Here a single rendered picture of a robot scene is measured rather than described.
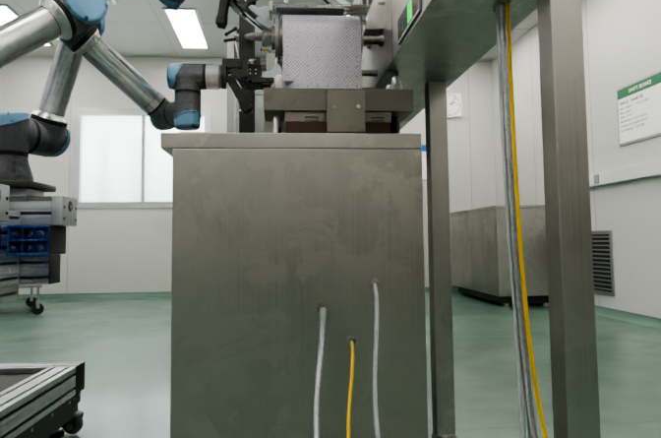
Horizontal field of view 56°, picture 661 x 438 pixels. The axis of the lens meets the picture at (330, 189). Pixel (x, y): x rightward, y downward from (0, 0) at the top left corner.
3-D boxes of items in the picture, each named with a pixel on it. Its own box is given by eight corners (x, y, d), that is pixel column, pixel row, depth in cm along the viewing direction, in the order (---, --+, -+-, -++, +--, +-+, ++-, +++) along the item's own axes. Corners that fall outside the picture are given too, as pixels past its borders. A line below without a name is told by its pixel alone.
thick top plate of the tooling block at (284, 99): (265, 121, 180) (265, 100, 181) (401, 122, 184) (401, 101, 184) (264, 109, 164) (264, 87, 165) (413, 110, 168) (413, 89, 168)
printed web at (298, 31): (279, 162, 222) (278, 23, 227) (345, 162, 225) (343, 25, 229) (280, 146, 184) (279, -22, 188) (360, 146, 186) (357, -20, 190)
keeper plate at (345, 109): (327, 133, 165) (326, 92, 166) (364, 133, 166) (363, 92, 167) (328, 131, 163) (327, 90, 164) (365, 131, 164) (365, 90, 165)
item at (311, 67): (282, 108, 185) (282, 46, 187) (361, 108, 187) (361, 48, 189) (282, 107, 185) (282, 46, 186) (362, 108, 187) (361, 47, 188)
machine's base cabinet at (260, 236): (234, 340, 399) (234, 205, 406) (335, 338, 405) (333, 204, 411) (165, 507, 149) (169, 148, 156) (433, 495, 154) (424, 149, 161)
